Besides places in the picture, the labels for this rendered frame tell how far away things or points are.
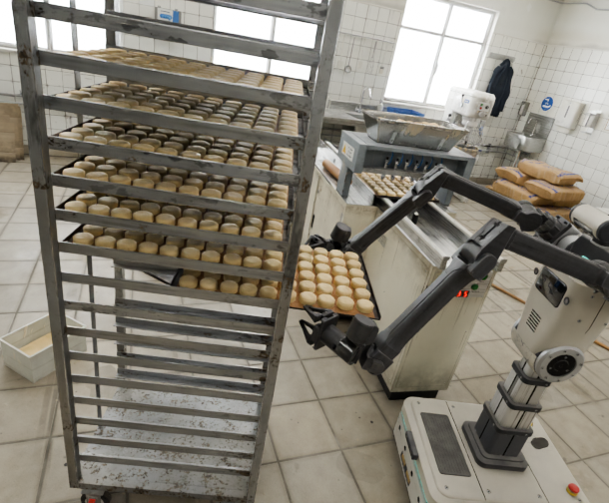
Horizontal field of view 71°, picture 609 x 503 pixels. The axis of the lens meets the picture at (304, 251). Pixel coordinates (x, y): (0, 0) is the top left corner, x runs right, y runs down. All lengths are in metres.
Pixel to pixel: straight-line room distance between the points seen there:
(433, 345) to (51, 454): 1.73
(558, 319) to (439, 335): 0.76
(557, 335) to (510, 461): 0.62
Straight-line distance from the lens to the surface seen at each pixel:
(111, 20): 1.07
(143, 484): 1.80
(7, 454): 2.19
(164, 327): 1.85
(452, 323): 2.21
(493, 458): 2.00
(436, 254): 1.96
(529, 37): 7.38
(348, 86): 5.90
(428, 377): 2.40
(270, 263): 1.19
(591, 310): 1.61
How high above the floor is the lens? 1.63
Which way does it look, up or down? 26 degrees down
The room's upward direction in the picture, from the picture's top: 11 degrees clockwise
